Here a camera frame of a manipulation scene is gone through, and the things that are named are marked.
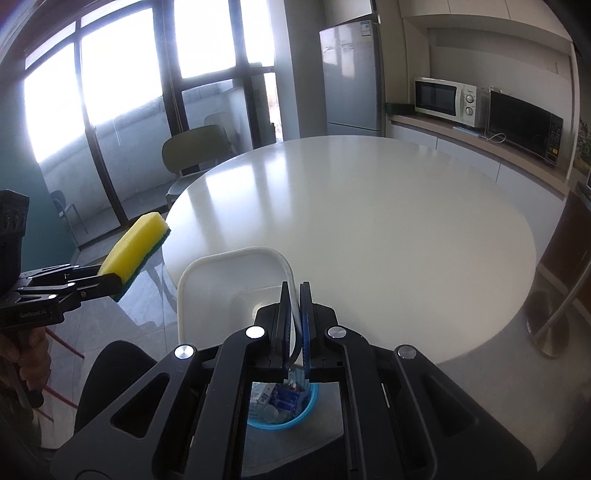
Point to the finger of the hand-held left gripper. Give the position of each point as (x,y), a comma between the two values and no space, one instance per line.
(104,284)
(69,271)

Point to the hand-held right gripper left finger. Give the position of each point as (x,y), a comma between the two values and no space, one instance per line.
(287,323)

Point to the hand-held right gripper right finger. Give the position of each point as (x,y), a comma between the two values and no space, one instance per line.
(305,323)

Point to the yellow sponge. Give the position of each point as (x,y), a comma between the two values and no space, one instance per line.
(134,244)

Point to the white plastic container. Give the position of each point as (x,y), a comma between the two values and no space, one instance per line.
(217,286)

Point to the blue plastic waste basket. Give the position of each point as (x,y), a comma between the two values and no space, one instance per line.
(277,424)

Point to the person's left hand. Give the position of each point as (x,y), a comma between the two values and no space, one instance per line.
(39,362)

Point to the round white table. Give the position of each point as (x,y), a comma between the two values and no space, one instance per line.
(369,221)

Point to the green chair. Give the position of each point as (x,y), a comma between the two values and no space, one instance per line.
(194,147)

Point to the black framed glass window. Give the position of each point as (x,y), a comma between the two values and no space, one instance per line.
(166,69)

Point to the white kitchen counter cabinet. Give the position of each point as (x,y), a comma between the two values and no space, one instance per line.
(485,161)

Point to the silver refrigerator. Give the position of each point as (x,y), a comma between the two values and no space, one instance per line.
(351,78)

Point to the white microwave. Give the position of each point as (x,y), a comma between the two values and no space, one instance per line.
(438,97)

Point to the black microwave oven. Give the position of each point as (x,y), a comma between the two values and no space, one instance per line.
(521,122)

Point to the dark metal-frame chair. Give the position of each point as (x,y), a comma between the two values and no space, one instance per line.
(64,210)

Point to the steel pedestal stand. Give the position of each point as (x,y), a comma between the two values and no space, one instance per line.
(551,323)

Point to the green plant wall picture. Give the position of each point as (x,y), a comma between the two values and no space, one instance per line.
(584,143)

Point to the white wall cabinets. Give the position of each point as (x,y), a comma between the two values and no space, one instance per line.
(425,7)

